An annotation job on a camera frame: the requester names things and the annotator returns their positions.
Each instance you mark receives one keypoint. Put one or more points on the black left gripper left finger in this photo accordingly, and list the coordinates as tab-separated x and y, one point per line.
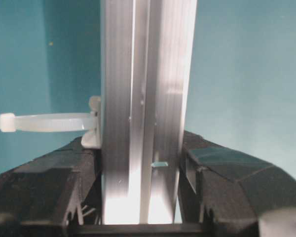
48	195

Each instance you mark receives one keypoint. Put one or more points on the large aluminium extrusion rail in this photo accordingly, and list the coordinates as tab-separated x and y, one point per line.
146	51

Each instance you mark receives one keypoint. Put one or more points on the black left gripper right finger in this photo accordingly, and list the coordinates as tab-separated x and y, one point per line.
226	190

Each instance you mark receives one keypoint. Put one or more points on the white zip tie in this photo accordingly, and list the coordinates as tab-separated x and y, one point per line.
63	122

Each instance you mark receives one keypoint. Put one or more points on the white zip tie clip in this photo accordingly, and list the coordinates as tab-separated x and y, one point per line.
92	138

